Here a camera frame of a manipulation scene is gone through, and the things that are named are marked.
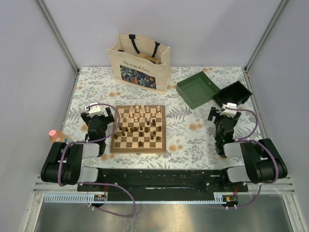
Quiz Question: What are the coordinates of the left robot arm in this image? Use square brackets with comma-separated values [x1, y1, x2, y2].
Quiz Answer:
[41, 103, 115, 191]

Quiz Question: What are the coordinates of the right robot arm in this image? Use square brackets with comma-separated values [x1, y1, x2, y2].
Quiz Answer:
[208, 103, 288, 191]

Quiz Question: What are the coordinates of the beige printed tote bag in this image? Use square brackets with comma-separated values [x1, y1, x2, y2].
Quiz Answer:
[108, 34, 171, 94]

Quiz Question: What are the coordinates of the pink capped bottle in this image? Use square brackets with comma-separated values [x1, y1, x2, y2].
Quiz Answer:
[49, 130, 73, 144]

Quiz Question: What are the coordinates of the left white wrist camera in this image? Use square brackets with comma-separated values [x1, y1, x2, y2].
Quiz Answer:
[85, 102, 104, 117]

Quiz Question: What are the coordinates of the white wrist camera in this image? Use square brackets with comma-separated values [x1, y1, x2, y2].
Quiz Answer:
[85, 102, 104, 117]
[220, 102, 237, 118]

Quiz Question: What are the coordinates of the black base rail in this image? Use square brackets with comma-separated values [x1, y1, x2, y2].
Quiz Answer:
[77, 169, 248, 202]

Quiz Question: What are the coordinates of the wooden chess board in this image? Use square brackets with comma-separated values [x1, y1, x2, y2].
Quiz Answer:
[110, 105, 167, 154]

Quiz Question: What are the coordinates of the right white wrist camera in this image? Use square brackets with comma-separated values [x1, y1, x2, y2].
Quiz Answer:
[220, 102, 237, 118]

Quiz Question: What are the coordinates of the black plastic bin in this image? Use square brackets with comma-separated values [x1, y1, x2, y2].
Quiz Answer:
[213, 81, 252, 107]

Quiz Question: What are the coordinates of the green open box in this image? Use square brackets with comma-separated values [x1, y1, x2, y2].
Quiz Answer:
[176, 71, 220, 109]

